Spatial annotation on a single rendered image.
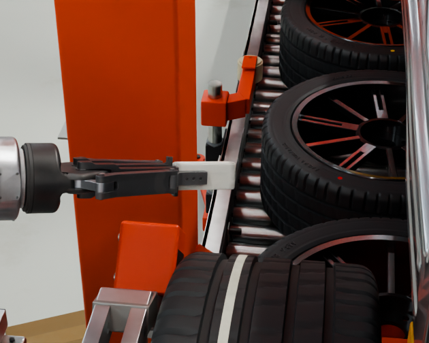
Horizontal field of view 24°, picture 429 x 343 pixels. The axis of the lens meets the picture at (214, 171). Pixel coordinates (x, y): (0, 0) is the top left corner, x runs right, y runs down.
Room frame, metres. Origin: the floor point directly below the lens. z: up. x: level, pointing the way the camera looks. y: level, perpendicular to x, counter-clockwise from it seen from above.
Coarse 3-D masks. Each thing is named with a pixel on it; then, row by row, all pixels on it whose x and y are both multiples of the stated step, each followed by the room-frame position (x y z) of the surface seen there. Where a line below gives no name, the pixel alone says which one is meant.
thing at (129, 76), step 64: (64, 0) 1.16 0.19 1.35; (128, 0) 1.15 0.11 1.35; (192, 0) 1.27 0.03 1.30; (64, 64) 1.16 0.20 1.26; (128, 64) 1.15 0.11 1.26; (192, 64) 1.26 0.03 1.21; (64, 128) 1.26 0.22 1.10; (128, 128) 1.15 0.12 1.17; (192, 128) 1.25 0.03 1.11; (192, 192) 1.24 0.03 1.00
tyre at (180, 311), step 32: (192, 256) 0.91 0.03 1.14; (224, 256) 0.96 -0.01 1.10; (192, 288) 0.81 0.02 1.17; (224, 288) 0.81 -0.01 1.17; (256, 288) 0.82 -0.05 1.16; (288, 288) 0.82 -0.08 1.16; (320, 288) 0.82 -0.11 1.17; (352, 288) 0.82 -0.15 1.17; (160, 320) 0.76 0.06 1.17; (192, 320) 0.75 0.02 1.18; (256, 320) 0.75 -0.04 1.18; (288, 320) 0.76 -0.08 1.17; (320, 320) 0.75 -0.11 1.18; (352, 320) 0.76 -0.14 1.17
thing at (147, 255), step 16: (128, 224) 0.99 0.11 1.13; (144, 224) 0.99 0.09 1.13; (160, 224) 0.99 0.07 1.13; (128, 240) 0.97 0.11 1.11; (144, 240) 0.97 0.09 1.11; (160, 240) 0.97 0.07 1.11; (176, 240) 0.97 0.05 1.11; (128, 256) 0.96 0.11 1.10; (144, 256) 0.96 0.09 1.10; (160, 256) 0.96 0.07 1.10; (176, 256) 0.96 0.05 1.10; (128, 272) 0.94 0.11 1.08; (144, 272) 0.94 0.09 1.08; (160, 272) 0.94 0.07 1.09; (128, 288) 0.93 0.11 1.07; (144, 288) 0.93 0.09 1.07; (160, 288) 0.93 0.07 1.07
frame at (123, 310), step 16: (112, 288) 0.87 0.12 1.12; (96, 304) 0.84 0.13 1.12; (112, 304) 0.84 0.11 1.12; (128, 304) 0.84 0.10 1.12; (144, 304) 0.84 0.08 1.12; (160, 304) 0.92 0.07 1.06; (96, 320) 0.82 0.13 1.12; (112, 320) 0.84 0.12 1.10; (128, 320) 0.82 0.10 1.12; (144, 320) 0.82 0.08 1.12; (96, 336) 0.79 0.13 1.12; (128, 336) 0.79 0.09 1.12; (144, 336) 0.82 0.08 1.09
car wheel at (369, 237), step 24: (288, 240) 1.75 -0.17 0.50; (312, 240) 1.75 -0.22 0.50; (336, 240) 1.75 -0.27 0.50; (360, 240) 1.76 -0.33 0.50; (384, 240) 1.76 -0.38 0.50; (408, 240) 1.75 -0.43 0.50; (360, 264) 1.76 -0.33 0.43; (384, 264) 1.76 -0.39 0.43; (408, 264) 1.75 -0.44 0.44; (384, 288) 1.76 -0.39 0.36; (408, 288) 1.74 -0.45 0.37; (384, 312) 1.58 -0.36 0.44; (408, 312) 1.57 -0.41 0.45
